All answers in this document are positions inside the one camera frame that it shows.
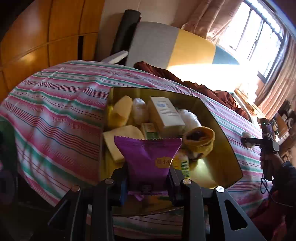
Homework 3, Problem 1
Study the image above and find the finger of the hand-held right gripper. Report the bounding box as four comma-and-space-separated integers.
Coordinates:
240, 137, 264, 144

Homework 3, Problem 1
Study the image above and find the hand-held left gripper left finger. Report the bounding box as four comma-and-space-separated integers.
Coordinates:
47, 162, 129, 241

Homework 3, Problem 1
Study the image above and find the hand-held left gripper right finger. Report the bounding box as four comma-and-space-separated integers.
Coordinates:
168, 168, 266, 241

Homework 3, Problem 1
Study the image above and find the cream sock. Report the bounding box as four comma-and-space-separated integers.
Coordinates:
242, 131, 255, 148

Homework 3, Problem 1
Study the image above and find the yellow green packet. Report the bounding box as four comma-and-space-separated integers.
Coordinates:
172, 154, 190, 179

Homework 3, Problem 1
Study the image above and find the gold metal tin box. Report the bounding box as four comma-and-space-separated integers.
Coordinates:
99, 87, 243, 217

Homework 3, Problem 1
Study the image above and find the purple snack packet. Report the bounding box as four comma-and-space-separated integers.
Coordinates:
114, 136, 183, 201

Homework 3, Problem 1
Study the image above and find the yellow patterned sock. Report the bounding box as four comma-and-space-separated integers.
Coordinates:
183, 126, 215, 160

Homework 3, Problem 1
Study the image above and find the yellow sponge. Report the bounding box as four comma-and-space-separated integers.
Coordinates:
103, 125, 146, 163
107, 95, 133, 128

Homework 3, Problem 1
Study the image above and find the white sock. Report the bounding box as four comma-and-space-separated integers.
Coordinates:
179, 109, 202, 130

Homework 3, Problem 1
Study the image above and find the small green box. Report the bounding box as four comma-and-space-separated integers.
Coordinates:
141, 123, 162, 141

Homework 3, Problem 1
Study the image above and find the white carton box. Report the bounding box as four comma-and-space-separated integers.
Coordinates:
147, 96, 186, 138

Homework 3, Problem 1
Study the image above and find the white tissue pack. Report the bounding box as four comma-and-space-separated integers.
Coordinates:
132, 98, 149, 126

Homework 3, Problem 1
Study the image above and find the person's right forearm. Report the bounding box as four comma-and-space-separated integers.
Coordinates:
269, 161, 296, 207

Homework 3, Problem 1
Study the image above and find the person's right hand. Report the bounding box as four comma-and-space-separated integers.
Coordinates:
259, 148, 284, 172

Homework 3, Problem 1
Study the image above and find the cluttered shelf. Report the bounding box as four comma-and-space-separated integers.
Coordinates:
275, 100, 296, 158

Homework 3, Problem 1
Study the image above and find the bamboo side table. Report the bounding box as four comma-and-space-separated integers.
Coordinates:
233, 88, 265, 118

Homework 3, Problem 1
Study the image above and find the pink patterned curtain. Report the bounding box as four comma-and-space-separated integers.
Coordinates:
180, 0, 243, 44
254, 39, 296, 120

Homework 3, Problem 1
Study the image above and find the brown blanket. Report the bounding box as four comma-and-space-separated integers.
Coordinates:
134, 61, 251, 120

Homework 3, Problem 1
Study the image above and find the person's dark clothing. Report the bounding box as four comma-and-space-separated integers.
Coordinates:
251, 197, 296, 241

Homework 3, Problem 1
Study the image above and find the barred window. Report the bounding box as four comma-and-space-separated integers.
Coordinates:
217, 0, 287, 80

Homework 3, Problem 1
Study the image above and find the striped bedsheet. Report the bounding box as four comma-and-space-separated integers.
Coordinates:
0, 60, 275, 237

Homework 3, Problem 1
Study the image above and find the white foam board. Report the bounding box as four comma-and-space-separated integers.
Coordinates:
100, 50, 129, 64

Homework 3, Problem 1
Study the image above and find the grey yellow blue headboard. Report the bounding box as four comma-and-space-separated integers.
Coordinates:
126, 22, 241, 70

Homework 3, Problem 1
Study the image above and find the black rolled mat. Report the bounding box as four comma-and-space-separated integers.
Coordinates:
110, 9, 141, 63

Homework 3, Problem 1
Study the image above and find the wooden wardrobe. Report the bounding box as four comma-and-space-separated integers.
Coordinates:
0, 0, 105, 102

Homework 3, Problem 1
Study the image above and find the black cable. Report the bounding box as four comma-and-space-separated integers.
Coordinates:
260, 176, 274, 202

